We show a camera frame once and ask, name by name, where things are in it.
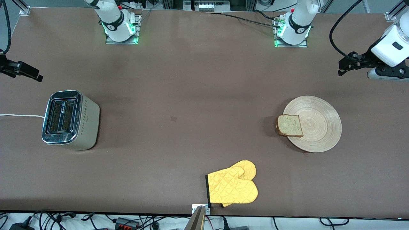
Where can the yellow quilted oven mitt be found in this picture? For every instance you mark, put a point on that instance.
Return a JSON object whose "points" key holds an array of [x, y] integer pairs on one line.
{"points": [[230, 188], [249, 169]]}

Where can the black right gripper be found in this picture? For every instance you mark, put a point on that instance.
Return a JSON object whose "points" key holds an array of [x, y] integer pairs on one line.
{"points": [[4, 66]]}

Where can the brown bread slice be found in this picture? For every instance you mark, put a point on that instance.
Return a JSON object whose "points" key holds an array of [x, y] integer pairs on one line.
{"points": [[290, 125]]}

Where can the white power strip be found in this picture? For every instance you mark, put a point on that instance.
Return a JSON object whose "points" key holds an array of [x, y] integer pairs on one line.
{"points": [[207, 6]]}

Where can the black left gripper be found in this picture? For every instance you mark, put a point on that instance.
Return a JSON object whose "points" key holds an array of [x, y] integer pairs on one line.
{"points": [[365, 58]]}

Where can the black power adapter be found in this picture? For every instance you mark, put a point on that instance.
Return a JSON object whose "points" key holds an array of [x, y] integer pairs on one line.
{"points": [[20, 226]]}

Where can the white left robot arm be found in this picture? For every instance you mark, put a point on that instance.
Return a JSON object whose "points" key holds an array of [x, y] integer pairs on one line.
{"points": [[298, 22]]}

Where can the metal table bracket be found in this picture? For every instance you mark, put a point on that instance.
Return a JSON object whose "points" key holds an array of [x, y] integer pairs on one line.
{"points": [[195, 208], [391, 16], [25, 11]]}

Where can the black box red terminals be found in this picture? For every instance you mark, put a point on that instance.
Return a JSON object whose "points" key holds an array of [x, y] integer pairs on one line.
{"points": [[126, 223]]}

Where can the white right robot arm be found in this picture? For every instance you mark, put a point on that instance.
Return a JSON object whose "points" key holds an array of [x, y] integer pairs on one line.
{"points": [[113, 19]]}

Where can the round wooden plate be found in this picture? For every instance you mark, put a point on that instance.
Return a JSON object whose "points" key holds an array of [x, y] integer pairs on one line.
{"points": [[319, 124]]}

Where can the silver two-slot toaster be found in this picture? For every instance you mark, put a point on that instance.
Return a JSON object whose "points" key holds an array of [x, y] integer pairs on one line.
{"points": [[86, 124]]}

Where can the tan aluminium profile post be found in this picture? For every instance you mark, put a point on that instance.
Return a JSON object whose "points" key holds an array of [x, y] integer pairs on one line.
{"points": [[196, 222]]}

